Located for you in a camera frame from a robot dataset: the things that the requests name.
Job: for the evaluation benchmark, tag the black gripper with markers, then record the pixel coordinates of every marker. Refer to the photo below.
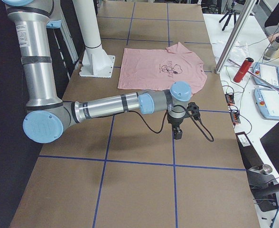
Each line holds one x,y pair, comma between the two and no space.
174,122

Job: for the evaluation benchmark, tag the pink snoopy t-shirt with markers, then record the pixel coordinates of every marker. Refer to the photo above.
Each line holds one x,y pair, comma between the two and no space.
158,69

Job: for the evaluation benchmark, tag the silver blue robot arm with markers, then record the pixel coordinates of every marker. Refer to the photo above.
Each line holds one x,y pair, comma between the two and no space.
47,115

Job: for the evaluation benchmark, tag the lower orange black connector box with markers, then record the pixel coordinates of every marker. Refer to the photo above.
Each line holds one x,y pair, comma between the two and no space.
235,117

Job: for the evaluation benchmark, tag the orange black connector box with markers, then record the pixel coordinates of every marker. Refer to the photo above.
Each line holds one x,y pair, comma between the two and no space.
235,117
229,98

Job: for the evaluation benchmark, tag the upper orange black connector box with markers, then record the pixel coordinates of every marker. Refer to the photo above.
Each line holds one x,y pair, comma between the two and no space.
229,98

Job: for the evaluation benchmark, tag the black box with label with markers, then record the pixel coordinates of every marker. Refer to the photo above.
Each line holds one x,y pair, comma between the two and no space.
250,157

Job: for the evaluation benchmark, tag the red water bottle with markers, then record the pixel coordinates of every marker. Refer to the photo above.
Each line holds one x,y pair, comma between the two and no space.
243,69

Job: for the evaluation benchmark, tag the lower blue teach pendant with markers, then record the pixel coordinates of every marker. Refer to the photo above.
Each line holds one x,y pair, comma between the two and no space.
267,101

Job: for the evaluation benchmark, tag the blue teach pendant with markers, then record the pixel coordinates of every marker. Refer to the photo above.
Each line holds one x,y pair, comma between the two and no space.
269,73
267,101

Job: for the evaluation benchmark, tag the upper blue teach pendant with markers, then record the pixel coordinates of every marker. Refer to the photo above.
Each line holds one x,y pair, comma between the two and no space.
269,73

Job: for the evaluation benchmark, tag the black metal clamp stand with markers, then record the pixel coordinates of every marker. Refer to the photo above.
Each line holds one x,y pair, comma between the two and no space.
264,187

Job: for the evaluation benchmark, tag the reacher grabber stick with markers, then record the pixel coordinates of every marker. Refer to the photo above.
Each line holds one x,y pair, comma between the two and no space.
258,80

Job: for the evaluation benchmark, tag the grey clear water bottle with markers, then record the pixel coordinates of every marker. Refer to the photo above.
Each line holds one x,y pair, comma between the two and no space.
272,49

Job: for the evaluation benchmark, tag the black office chair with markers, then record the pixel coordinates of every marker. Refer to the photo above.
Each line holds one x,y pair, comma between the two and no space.
272,23

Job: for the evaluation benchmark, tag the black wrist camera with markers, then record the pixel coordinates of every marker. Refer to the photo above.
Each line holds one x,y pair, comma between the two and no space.
194,110

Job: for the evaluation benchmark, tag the white pedestal column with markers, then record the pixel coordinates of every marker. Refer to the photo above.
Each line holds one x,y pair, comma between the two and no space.
95,62

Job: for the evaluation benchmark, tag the black camera tripod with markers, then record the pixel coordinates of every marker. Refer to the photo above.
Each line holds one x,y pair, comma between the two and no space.
228,16

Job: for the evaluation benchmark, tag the aluminium frame post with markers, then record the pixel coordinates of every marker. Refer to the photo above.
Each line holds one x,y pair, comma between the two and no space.
240,22

